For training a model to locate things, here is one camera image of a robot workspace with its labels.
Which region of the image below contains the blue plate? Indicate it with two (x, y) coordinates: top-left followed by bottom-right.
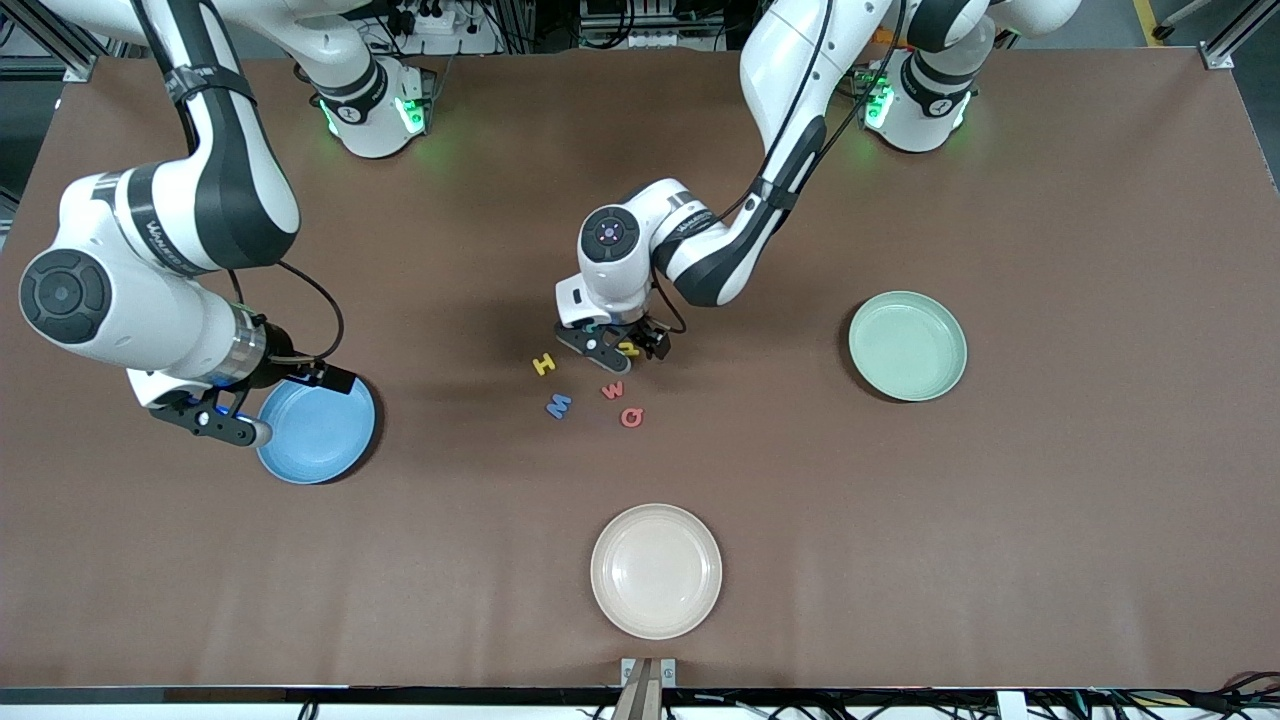
(255, 375), (378, 486)

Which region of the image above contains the cream plate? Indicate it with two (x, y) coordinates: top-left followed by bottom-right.
(590, 503), (723, 641)

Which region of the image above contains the green plate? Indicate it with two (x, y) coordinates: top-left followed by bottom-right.
(848, 290), (969, 403)

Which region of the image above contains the dark equipment rack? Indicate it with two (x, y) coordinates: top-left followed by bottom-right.
(575, 0), (736, 51)

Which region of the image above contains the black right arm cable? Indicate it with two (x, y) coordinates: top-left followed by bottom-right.
(228, 258), (346, 369)

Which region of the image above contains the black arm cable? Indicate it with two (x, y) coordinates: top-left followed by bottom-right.
(650, 0), (906, 336)
(228, 258), (346, 369)

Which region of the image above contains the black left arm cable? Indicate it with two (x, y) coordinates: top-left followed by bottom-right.
(650, 0), (906, 336)

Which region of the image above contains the metal table edge bracket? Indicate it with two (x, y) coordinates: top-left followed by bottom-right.
(620, 657), (678, 720)

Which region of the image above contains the grey aluminium frame post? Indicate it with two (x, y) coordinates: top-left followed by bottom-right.
(1200, 0), (1280, 71)
(0, 0), (101, 83)

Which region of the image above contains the black floor cable bundle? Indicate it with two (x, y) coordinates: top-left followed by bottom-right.
(1030, 672), (1280, 720)

